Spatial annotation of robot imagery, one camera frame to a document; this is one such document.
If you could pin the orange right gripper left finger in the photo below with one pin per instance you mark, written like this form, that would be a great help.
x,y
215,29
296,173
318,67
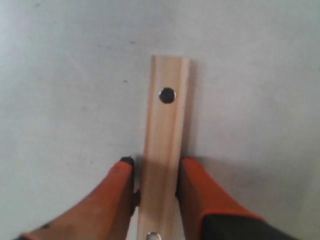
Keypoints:
x,y
104,214

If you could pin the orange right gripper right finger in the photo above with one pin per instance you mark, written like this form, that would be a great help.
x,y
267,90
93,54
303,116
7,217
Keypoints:
x,y
210,213

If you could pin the wooden magnet stick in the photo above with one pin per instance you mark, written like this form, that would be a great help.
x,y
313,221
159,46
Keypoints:
x,y
169,81

